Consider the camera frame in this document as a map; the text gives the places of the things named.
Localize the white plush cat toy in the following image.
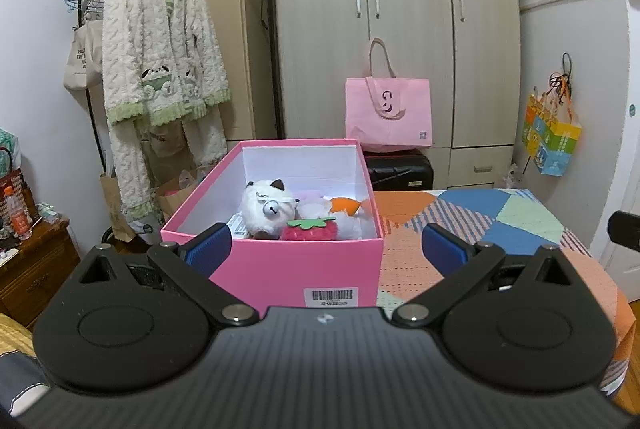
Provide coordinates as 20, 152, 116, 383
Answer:
240, 180, 297, 239

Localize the orange plush toy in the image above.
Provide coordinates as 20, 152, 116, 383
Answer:
330, 197, 373, 218

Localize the pink strawberry plush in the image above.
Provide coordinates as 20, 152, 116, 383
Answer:
280, 217, 337, 241

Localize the light blue tissue pack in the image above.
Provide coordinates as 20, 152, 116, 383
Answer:
227, 212, 250, 239

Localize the white plastic-wrapped item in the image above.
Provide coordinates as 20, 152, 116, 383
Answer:
296, 198, 332, 220

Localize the patchwork table cloth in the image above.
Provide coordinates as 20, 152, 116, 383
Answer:
375, 187, 636, 395

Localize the brown paper bag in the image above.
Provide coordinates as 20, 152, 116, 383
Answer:
100, 174, 136, 243

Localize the black suitcase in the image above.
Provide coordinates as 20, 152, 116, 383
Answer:
364, 149, 434, 192

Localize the pink storage box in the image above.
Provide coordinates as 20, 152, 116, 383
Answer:
160, 138, 384, 312

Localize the lilac plush toy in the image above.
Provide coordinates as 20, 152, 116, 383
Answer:
296, 189, 326, 202

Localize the colourful paper gift bag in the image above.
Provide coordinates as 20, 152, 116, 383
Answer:
522, 52, 582, 178

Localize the pink tote bag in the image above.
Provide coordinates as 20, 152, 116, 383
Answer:
345, 37, 433, 152

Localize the wooden side cabinet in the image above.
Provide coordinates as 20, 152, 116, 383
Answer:
0, 217, 80, 331

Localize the orange drink bottle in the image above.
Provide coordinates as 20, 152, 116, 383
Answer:
4, 186, 32, 241

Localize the cream fleece hanging jacket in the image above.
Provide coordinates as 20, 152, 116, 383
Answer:
102, 0, 231, 221

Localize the beige canvas tote bag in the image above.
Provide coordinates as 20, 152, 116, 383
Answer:
63, 12, 103, 91

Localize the beige wardrobe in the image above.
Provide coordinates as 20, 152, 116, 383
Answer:
273, 0, 521, 189

